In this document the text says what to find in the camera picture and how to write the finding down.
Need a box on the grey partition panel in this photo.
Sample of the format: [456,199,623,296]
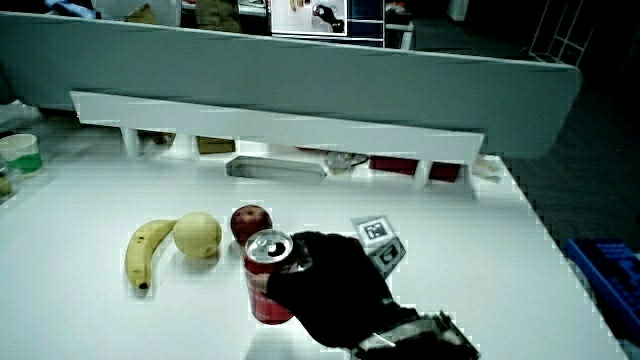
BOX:
[0,10,584,160]

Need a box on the person's right hand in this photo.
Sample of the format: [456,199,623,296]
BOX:
[264,214,422,350]

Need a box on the white crumpled tissue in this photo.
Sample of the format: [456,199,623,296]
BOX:
[471,154,505,184]

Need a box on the yellow banana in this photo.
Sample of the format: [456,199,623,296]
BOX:
[124,218,178,291]

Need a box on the yellow round pear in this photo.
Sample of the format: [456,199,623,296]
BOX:
[172,211,224,260]

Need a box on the white wire rack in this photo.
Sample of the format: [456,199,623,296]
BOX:
[528,0,599,68]

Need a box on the clear plastic bag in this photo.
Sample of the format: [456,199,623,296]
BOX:
[0,99,43,132]

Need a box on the dark red box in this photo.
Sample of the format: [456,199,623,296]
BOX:
[368,155,419,177]
[428,161,462,184]

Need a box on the white desk shelf riser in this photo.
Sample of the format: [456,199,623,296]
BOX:
[69,90,486,201]

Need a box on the green and white paper cup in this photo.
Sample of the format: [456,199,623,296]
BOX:
[0,133,44,176]

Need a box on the grey metal tray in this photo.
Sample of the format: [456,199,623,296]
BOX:
[225,155,328,185]

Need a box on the olive green fabric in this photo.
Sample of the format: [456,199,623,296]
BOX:
[194,0,243,34]

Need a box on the red cola can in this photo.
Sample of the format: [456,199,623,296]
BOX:
[242,228,296,326]

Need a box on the blue cloth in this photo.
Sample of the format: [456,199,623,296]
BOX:
[43,0,103,21]

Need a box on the blue plastic crate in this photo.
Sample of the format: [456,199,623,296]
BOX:
[566,236,640,347]

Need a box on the brown and white small item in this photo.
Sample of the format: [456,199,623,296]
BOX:
[136,130,177,156]

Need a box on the brown cardboard box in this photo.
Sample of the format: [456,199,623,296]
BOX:
[195,135,237,156]

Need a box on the red apple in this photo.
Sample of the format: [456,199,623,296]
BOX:
[229,204,274,246]

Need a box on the computer monitor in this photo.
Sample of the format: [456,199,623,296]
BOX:
[268,0,386,40]

